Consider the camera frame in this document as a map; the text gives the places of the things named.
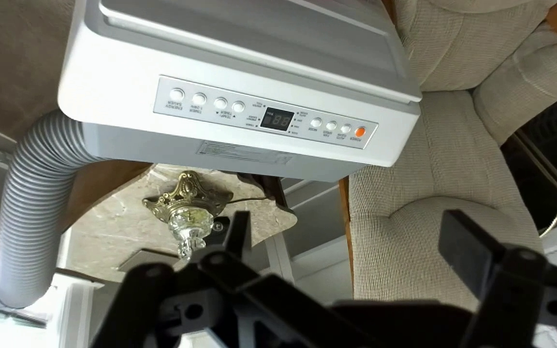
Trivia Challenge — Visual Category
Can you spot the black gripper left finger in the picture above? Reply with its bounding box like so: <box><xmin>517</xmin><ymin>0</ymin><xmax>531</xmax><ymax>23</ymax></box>
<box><xmin>200</xmin><ymin>209</ymin><xmax>266</xmax><ymax>286</ymax></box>

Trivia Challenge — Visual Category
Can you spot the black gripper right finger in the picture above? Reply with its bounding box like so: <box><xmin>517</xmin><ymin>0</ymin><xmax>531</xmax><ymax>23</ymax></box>
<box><xmin>438</xmin><ymin>207</ymin><xmax>554</xmax><ymax>348</ymax></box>

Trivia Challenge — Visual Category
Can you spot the white portable air conditioner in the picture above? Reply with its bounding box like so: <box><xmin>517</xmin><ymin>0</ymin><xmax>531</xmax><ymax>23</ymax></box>
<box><xmin>57</xmin><ymin>0</ymin><xmax>424</xmax><ymax>186</ymax></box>

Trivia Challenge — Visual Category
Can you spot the brass crystal lamp white shade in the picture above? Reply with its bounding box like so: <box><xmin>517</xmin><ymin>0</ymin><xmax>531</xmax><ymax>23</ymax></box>
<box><xmin>140</xmin><ymin>168</ymin><xmax>237</xmax><ymax>263</ymax></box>

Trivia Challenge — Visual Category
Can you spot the beige upholstered armchair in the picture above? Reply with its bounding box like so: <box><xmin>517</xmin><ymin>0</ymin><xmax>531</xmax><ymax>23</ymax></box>
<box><xmin>347</xmin><ymin>0</ymin><xmax>557</xmax><ymax>313</ymax></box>

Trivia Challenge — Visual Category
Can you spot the stone-top white lamp table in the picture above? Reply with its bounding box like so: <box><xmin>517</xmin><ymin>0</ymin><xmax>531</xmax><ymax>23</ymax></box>
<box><xmin>53</xmin><ymin>163</ymin><xmax>302</xmax><ymax>348</ymax></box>

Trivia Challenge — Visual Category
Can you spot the grey ribbed exhaust hose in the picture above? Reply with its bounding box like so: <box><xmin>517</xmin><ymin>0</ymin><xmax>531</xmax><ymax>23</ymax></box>
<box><xmin>0</xmin><ymin>110</ymin><xmax>105</xmax><ymax>311</ymax></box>

